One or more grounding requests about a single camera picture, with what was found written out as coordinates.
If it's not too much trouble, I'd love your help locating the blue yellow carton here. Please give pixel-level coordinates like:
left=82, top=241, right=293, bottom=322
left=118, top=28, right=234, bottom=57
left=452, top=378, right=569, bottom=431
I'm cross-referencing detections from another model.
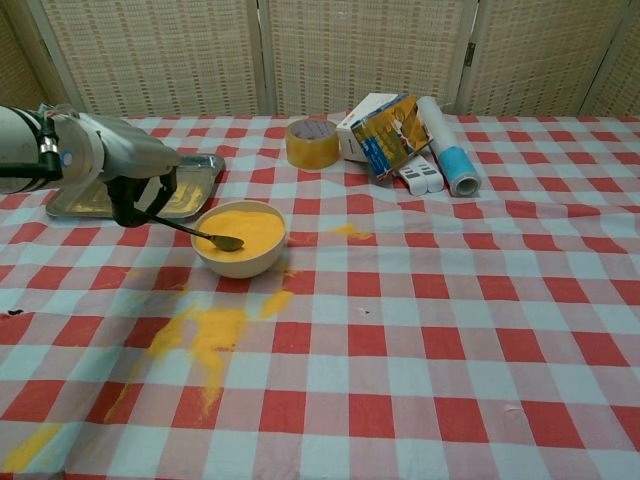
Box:
left=349, top=96, right=435, bottom=181

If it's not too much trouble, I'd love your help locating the pale yellow powder patch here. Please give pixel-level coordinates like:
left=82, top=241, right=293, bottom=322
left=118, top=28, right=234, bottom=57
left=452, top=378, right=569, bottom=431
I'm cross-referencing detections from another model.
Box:
left=2, top=422, right=64, bottom=474

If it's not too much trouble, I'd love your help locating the small white plastic device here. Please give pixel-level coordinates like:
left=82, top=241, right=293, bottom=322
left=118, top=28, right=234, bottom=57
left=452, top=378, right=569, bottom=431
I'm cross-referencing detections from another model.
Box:
left=394, top=162, right=430, bottom=196
left=414, top=153, right=445, bottom=193

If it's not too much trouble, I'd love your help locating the rectangular steel tray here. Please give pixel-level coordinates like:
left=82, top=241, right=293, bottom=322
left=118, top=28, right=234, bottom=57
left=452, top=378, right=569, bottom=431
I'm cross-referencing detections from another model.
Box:
left=45, top=153, right=227, bottom=222

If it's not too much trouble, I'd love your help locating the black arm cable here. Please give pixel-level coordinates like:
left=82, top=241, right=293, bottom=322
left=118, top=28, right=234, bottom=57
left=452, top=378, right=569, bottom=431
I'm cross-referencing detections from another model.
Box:
left=0, top=104, right=65, bottom=182

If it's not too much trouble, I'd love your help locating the yellowish packing tape roll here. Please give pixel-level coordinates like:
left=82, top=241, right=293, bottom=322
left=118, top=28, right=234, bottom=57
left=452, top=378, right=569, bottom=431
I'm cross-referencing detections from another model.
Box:
left=284, top=118, right=341, bottom=170

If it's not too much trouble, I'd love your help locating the small yellow powder pile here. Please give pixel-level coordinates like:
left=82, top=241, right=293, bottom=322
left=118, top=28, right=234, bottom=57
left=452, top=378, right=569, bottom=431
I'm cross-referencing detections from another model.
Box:
left=322, top=223, right=374, bottom=241

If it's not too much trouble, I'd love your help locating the woven bamboo folding screen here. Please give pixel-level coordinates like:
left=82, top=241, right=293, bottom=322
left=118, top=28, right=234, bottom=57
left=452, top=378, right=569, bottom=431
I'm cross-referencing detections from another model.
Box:
left=0, top=0, right=640, bottom=121

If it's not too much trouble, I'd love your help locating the red white checkered tablecloth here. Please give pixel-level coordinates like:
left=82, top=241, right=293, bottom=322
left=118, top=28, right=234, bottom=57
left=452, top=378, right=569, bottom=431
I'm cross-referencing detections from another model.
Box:
left=0, top=114, right=640, bottom=480

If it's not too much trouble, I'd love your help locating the white red cardboard box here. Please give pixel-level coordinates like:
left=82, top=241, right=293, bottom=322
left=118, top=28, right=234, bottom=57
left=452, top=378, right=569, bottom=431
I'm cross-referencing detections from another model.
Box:
left=334, top=92, right=409, bottom=163

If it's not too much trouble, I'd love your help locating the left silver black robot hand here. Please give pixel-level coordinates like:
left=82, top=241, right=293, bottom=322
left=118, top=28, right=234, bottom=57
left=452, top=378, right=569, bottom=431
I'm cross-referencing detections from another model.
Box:
left=97, top=115, right=182, bottom=227

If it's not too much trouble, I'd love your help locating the large yellow powder spill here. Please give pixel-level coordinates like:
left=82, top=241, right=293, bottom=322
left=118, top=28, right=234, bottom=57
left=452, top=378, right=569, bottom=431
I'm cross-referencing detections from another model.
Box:
left=102, top=287, right=296, bottom=426

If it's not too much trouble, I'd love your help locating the metal spoon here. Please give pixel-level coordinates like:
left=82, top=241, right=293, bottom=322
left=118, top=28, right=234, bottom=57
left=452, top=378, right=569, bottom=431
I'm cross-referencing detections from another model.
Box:
left=142, top=210, right=246, bottom=251

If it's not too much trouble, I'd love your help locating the white bag roll blue label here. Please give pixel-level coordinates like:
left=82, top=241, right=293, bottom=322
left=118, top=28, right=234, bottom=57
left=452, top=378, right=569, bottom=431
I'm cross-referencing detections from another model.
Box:
left=416, top=95, right=480, bottom=197

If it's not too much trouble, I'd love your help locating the white bowl of yellow powder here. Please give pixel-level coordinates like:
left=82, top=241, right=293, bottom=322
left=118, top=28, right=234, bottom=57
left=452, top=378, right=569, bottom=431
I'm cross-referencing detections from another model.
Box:
left=190, top=199, right=288, bottom=280

